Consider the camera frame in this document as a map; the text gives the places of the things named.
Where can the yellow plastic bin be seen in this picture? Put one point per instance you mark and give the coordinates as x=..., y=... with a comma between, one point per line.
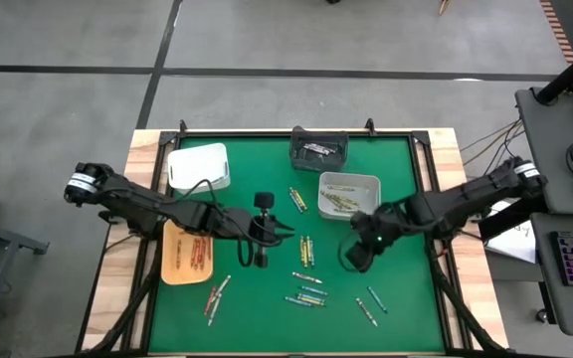
x=187, y=276

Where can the yellow-green crayons back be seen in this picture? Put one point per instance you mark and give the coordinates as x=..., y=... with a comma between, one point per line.
x=343, y=202

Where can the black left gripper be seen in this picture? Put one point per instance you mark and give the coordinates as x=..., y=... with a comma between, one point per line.
x=242, y=226

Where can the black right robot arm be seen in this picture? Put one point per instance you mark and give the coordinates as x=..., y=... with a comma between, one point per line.
x=465, y=199

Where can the orange striped floor tape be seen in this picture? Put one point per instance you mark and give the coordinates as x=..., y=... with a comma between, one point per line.
x=557, y=30

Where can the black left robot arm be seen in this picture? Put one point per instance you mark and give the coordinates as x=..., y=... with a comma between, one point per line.
x=137, y=204

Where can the pale grey plastic bin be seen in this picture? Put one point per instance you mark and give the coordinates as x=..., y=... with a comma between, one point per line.
x=368, y=186

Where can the white paper sheet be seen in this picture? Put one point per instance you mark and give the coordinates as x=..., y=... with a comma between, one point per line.
x=515, y=243

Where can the grey side desk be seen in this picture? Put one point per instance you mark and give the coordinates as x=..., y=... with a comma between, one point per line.
x=545, y=308

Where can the grey metal table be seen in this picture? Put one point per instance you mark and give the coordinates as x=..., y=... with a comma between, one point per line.
x=3, y=236

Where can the black support bar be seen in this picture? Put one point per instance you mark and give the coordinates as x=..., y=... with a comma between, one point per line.
x=510, y=219

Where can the white crayon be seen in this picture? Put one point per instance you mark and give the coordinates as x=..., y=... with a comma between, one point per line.
x=222, y=287
x=322, y=145
x=307, y=277
x=326, y=150
x=215, y=309
x=315, y=148
x=367, y=312

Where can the green table mat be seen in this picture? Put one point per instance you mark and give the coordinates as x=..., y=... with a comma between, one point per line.
x=406, y=298

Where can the dark grey plastic bin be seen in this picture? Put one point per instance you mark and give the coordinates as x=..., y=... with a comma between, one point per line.
x=296, y=163

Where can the black pole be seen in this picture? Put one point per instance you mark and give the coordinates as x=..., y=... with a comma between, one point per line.
x=570, y=74

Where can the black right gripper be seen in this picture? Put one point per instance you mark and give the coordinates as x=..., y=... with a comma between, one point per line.
x=381, y=229

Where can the white plastic bin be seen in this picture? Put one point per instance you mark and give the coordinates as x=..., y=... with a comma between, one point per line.
x=197, y=166

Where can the grey equipment cart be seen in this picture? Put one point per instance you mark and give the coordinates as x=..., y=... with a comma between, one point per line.
x=550, y=149

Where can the black table clamp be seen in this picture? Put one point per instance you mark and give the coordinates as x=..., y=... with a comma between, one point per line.
x=370, y=128
x=183, y=129

